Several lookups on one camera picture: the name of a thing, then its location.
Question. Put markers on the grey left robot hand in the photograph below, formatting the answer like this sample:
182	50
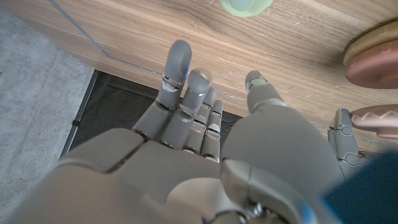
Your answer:
345	140

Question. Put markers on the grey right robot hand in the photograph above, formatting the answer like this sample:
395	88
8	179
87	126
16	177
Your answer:
155	174

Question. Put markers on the dusty pink toy disc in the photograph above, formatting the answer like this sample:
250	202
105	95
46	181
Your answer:
379	121

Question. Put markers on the coral red toy disc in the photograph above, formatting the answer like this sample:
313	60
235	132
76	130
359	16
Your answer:
376	70

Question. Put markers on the green toy disc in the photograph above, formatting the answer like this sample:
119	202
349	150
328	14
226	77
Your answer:
245	7

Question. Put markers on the large orange toy disc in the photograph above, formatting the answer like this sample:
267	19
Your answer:
370	40

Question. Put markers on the blue right wrist clip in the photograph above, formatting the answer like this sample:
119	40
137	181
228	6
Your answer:
367	193

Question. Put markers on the black fabric backdrop curtain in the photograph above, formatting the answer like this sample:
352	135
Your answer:
118	109

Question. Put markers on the black backdrop frame pole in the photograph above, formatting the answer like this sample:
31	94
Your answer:
78	119

